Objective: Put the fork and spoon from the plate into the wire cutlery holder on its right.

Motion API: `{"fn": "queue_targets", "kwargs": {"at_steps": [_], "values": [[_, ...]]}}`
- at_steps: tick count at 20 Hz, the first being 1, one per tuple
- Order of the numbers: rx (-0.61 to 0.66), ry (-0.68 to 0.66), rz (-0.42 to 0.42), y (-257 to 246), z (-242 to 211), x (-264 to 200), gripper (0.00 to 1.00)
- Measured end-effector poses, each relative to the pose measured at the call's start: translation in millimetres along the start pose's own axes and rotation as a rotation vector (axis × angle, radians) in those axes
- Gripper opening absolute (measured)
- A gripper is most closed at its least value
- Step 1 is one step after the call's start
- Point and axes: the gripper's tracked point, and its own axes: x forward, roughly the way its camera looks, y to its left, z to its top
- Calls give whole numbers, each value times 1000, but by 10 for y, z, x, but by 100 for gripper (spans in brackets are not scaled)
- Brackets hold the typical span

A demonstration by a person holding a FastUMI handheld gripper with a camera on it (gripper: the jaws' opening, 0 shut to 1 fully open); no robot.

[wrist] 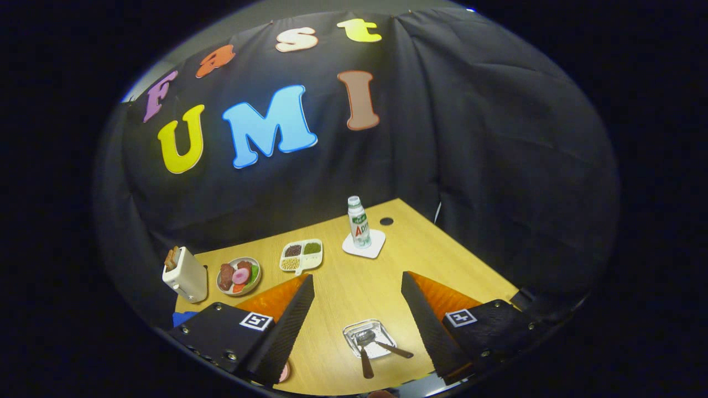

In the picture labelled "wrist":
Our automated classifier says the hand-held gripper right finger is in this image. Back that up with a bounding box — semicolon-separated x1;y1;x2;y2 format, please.
401;271;554;386

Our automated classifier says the metal wire basket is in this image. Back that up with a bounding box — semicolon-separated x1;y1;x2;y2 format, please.
342;319;398;360

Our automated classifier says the white toaster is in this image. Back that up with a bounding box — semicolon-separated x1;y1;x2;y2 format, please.
162;247;209;303

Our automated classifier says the white bottle with green label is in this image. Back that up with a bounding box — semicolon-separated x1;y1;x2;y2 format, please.
347;196;372;249

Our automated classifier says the white square coaster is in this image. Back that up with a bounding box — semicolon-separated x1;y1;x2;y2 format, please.
342;229;387;259

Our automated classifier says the white divided bean tray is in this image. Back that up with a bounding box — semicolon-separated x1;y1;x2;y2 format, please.
279;238;324;276

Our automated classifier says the metal spoon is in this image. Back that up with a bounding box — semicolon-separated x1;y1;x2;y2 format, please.
355;330;376;380

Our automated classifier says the grey food plate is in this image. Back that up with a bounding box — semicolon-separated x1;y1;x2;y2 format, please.
216;257;262;297

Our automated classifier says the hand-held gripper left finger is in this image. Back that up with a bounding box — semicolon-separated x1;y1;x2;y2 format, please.
166;275;315;387

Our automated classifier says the black table clamp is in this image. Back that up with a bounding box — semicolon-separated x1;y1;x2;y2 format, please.
509;287;540;313

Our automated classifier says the fork with wooden handle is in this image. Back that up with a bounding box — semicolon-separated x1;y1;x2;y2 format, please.
373;340;414;359

